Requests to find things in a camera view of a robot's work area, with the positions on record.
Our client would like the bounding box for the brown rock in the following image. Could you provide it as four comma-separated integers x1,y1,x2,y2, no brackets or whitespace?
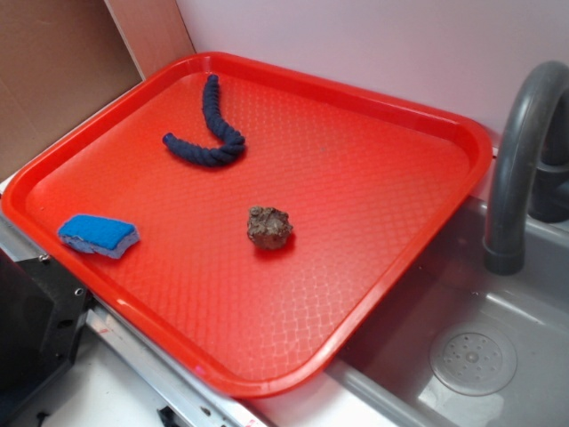
247,205,293,251

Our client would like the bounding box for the red plastic tray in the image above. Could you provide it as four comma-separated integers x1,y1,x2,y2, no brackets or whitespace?
2,53,493,398

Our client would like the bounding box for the blue sponge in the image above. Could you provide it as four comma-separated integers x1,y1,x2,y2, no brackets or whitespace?
57,214,140,259

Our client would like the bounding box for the grey plastic sink basin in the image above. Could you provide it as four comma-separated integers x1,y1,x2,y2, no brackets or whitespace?
328,199,568,426

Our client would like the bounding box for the grey plastic faucet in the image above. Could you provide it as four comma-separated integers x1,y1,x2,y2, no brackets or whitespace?
483,60,568,276

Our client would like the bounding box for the round grey sink drain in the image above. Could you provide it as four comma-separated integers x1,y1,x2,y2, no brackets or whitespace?
429,322,517,397

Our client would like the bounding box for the black box with screws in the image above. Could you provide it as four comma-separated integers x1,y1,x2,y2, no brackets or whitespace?
1,252,92,419

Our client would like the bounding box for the brown cardboard panel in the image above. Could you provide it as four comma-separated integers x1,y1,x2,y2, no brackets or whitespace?
1,1,195,179

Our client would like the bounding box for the dark blue twisted rope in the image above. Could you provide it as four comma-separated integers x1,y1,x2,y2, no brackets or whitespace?
162,74,247,168

